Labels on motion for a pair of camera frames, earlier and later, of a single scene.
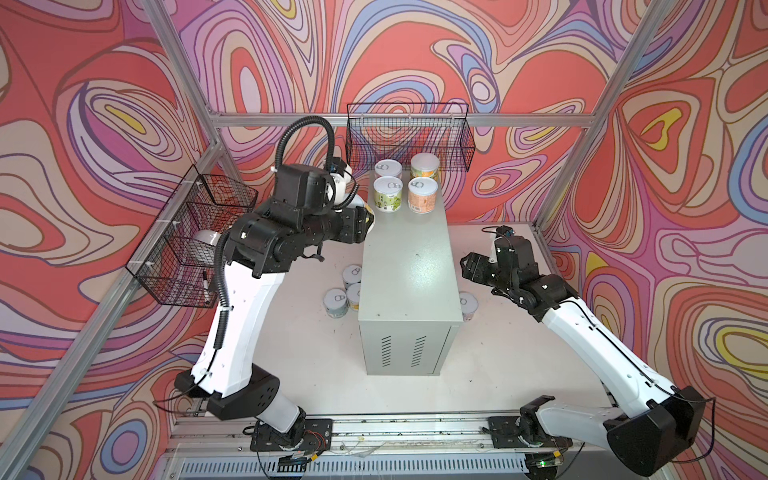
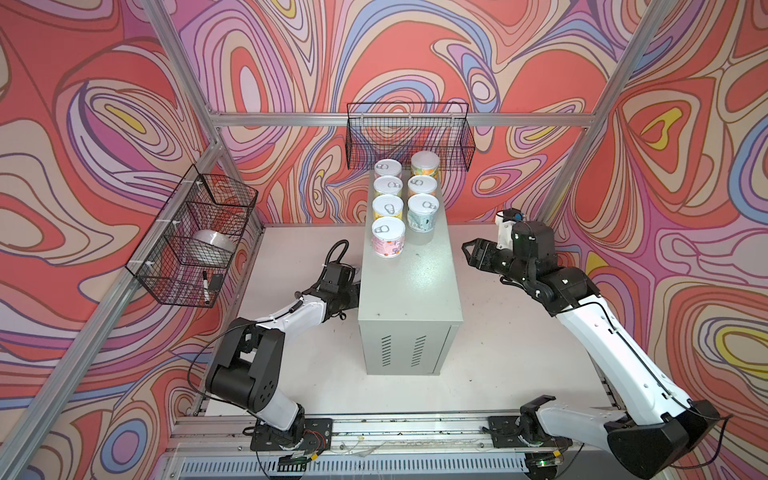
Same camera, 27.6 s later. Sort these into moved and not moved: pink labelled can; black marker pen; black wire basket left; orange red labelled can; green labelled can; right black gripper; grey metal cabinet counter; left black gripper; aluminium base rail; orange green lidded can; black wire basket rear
Moved: right black gripper; left black gripper
Not moved: black marker pen; black wire basket left; grey metal cabinet counter; aluminium base rail; green labelled can; pink labelled can; orange red labelled can; black wire basket rear; orange green lidded can
